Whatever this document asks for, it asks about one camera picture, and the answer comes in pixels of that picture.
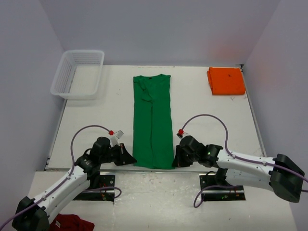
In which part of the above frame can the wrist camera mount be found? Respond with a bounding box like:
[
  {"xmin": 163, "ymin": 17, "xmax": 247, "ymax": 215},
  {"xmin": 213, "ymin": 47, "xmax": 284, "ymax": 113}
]
[
  {"xmin": 177, "ymin": 129, "xmax": 189, "ymax": 139},
  {"xmin": 108, "ymin": 130, "xmax": 124, "ymax": 146}
]

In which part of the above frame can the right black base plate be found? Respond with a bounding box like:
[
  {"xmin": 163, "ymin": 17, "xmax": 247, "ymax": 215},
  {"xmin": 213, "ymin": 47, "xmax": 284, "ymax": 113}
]
[{"xmin": 199, "ymin": 172, "xmax": 246, "ymax": 202}]

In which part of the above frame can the dark red t-shirt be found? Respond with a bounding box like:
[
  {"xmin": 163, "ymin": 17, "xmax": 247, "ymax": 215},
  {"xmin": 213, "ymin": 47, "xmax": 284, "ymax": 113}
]
[{"xmin": 49, "ymin": 214, "xmax": 95, "ymax": 231}]

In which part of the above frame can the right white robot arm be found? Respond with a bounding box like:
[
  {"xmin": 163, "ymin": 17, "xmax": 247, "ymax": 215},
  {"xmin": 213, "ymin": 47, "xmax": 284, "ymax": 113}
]
[{"xmin": 172, "ymin": 134, "xmax": 305, "ymax": 203}]

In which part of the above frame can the white plastic basket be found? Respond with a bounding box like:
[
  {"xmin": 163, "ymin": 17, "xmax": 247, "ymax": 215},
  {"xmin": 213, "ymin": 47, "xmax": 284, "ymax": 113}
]
[{"xmin": 50, "ymin": 50, "xmax": 104, "ymax": 100}]

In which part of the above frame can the folded orange t-shirt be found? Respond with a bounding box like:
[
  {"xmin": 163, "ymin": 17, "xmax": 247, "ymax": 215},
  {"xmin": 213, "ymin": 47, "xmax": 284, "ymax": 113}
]
[{"xmin": 207, "ymin": 67, "xmax": 246, "ymax": 96}]

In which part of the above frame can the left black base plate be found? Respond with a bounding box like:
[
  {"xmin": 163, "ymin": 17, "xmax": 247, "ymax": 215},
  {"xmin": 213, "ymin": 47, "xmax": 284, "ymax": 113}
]
[{"xmin": 73, "ymin": 174, "xmax": 115, "ymax": 202}]

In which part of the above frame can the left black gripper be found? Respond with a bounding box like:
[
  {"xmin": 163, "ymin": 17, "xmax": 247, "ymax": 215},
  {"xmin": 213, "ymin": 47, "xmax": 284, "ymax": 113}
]
[{"xmin": 99, "ymin": 142, "xmax": 136, "ymax": 166}]

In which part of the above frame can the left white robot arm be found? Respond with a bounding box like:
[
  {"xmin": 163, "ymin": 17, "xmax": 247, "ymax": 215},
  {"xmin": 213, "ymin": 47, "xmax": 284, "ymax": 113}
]
[{"xmin": 12, "ymin": 137, "xmax": 137, "ymax": 231}]

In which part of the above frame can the green t-shirt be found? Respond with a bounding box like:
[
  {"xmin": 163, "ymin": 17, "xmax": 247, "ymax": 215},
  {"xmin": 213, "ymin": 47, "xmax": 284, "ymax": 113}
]
[{"xmin": 132, "ymin": 74, "xmax": 174, "ymax": 170}]

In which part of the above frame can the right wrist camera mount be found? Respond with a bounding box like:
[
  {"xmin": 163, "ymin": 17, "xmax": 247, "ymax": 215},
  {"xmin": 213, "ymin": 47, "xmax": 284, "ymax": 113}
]
[{"xmin": 177, "ymin": 129, "xmax": 189, "ymax": 139}]

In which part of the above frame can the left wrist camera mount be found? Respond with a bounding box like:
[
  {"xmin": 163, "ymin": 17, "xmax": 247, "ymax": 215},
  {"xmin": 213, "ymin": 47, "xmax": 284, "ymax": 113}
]
[{"xmin": 108, "ymin": 130, "xmax": 124, "ymax": 146}]

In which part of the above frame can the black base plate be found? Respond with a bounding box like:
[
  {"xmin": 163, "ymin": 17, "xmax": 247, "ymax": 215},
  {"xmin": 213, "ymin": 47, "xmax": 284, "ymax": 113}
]
[
  {"xmin": 199, "ymin": 172, "xmax": 246, "ymax": 202},
  {"xmin": 73, "ymin": 174, "xmax": 115, "ymax": 202}
]

